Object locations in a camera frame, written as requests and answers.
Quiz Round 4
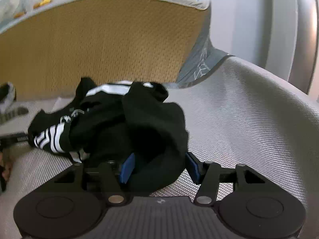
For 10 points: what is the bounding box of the black grey folded garment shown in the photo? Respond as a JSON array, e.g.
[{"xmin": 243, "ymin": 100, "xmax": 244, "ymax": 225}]
[{"xmin": 0, "ymin": 82, "xmax": 16, "ymax": 114}]

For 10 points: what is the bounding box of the grey patterned bed sheet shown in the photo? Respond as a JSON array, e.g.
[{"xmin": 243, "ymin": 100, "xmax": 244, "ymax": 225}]
[{"xmin": 176, "ymin": 6, "xmax": 231, "ymax": 86}]

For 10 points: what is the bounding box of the black printed sweatshirt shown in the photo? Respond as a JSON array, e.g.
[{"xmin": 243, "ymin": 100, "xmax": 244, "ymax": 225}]
[{"xmin": 28, "ymin": 77, "xmax": 189, "ymax": 195}]

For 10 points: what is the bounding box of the grey tabby cat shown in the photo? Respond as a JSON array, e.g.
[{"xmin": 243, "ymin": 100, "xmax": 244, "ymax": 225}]
[{"xmin": 0, "ymin": 107, "xmax": 29, "ymax": 125}]

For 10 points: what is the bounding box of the woven tan upright mattress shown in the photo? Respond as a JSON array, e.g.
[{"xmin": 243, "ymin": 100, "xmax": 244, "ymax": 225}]
[{"xmin": 1, "ymin": 0, "xmax": 211, "ymax": 101}]

